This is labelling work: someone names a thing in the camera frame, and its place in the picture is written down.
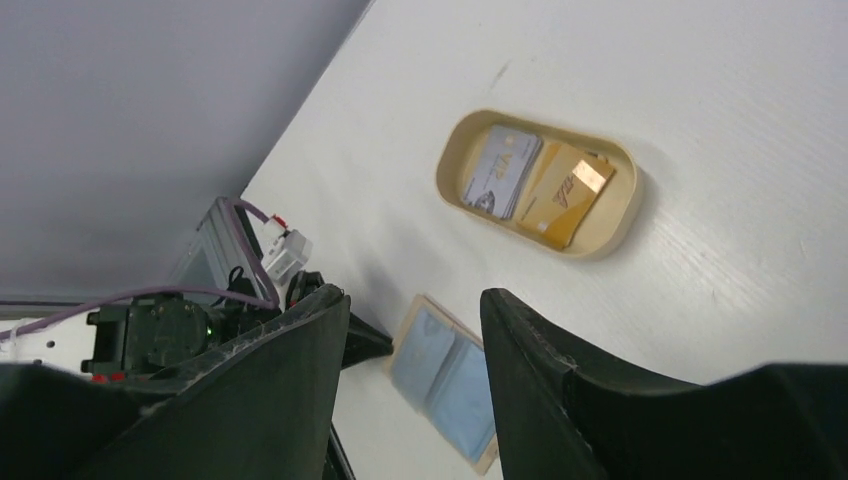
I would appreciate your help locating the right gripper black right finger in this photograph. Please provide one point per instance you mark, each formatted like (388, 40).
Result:
(567, 409)

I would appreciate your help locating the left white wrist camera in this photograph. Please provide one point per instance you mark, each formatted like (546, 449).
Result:
(287, 253)

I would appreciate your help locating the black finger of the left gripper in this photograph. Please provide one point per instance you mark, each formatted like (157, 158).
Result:
(364, 342)

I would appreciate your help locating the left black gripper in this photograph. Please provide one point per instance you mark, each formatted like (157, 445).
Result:
(159, 331)

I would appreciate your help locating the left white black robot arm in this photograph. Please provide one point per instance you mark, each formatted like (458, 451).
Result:
(64, 339)

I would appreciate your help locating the gold card in tray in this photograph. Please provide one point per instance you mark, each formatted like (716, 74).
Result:
(565, 184)

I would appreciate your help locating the beige card holder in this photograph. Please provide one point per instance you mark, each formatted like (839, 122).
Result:
(438, 366)

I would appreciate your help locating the oval beige tray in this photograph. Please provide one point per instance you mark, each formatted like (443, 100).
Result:
(610, 217)

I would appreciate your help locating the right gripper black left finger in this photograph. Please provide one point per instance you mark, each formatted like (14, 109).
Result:
(258, 407)

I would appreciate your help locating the silver card in tray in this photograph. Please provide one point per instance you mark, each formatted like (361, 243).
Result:
(501, 171)

